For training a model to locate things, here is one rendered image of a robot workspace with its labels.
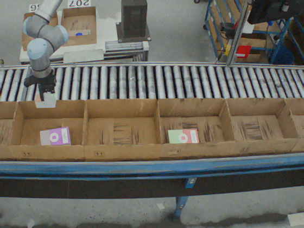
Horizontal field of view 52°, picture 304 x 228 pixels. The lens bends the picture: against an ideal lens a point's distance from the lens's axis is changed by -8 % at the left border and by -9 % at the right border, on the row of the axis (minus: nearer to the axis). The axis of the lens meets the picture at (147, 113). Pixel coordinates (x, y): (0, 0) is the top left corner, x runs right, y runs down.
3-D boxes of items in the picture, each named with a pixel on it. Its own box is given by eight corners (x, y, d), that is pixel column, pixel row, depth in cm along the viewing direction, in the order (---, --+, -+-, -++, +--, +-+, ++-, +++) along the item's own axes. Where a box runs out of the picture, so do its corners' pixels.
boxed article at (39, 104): (38, 99, 169) (36, 94, 165) (56, 99, 169) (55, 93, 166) (36, 108, 165) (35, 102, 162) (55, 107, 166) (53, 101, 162)
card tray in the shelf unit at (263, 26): (228, 3, 299) (230, -6, 291) (257, 5, 302) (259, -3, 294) (240, 29, 275) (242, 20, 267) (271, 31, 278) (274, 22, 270)
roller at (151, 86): (152, 68, 245) (152, 63, 241) (158, 127, 214) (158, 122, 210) (145, 68, 244) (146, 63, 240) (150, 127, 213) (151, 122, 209)
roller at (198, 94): (195, 68, 247) (196, 64, 243) (207, 126, 216) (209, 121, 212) (189, 68, 247) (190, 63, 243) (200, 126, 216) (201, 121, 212)
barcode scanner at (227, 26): (215, 31, 230) (220, 20, 222) (230, 33, 233) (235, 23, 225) (217, 37, 227) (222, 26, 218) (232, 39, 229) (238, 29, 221)
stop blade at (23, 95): (31, 72, 234) (29, 63, 227) (20, 123, 207) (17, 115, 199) (30, 72, 234) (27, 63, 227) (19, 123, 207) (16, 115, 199)
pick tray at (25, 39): (58, 17, 270) (56, 8, 262) (58, 46, 247) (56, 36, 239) (26, 22, 265) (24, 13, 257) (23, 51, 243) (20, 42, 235)
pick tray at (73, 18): (96, 14, 273) (95, 5, 265) (97, 44, 251) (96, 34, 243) (63, 17, 270) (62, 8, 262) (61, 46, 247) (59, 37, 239)
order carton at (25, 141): (88, 117, 193) (85, 99, 179) (86, 162, 175) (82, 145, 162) (24, 118, 190) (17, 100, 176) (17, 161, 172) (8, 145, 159)
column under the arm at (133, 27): (115, 23, 267) (115, -11, 241) (146, 21, 271) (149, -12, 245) (118, 43, 252) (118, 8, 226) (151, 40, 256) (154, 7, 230)
